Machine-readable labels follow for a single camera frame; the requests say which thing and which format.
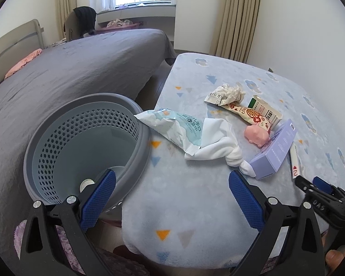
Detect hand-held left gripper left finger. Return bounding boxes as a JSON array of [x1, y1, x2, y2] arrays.
[[20, 168, 117, 276]]

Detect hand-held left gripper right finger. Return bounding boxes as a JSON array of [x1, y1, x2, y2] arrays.
[[228, 170, 327, 276]]

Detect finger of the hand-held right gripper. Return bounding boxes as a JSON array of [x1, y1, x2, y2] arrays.
[[294, 176, 319, 204], [313, 176, 338, 196]]

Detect purple cardboard box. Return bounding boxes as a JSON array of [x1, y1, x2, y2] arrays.
[[250, 118, 298, 180]]

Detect grey perforated plastic basket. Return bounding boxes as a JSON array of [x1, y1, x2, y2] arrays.
[[23, 93, 152, 215]]

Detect pink squishy toy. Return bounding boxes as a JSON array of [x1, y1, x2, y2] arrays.
[[244, 123, 272, 148]]

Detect white knotted cloth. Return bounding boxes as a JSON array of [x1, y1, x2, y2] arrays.
[[184, 118, 256, 177]]

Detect beige snack packet red rings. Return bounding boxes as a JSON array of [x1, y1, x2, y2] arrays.
[[220, 101, 278, 130]]

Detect light blue wet wipes packet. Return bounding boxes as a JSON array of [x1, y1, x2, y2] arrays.
[[134, 108, 205, 156]]

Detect person's right hand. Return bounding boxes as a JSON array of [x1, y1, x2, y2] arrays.
[[321, 230, 345, 275]]

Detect paper cup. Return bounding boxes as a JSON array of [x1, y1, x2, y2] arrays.
[[80, 179, 94, 193]]

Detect white sachet stick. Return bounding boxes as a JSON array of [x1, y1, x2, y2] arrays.
[[290, 144, 303, 180]]

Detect light blue patterned blanket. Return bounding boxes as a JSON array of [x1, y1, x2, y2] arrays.
[[121, 52, 345, 268]]

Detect purple fluffy rug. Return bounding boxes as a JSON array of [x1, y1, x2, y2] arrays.
[[14, 220, 150, 276]]

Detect green and white carton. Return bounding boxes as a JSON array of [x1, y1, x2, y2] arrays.
[[248, 95, 283, 128]]

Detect crumpled white paper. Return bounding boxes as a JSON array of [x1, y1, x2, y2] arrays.
[[204, 83, 246, 107]]

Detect bed with grey sheet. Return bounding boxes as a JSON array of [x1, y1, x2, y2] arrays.
[[0, 29, 176, 253]]

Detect pink cloth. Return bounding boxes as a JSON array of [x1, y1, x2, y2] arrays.
[[4, 48, 43, 80]]

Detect pink basin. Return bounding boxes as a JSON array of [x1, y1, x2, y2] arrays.
[[95, 21, 144, 34]]

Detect brown chair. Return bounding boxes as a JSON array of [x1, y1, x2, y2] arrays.
[[64, 10, 84, 42]]

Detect beige clothes pile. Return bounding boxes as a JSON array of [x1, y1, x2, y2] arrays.
[[106, 19, 134, 28]]

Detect black garment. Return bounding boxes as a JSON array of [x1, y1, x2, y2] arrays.
[[73, 6, 98, 38]]

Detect beige bed headboard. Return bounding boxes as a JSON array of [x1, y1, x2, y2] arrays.
[[0, 19, 44, 94]]

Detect beige curtain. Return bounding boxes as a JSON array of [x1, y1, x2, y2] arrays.
[[210, 0, 263, 64], [55, 0, 79, 41]]

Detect grey window sill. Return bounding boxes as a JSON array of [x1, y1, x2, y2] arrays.
[[95, 3, 178, 30]]

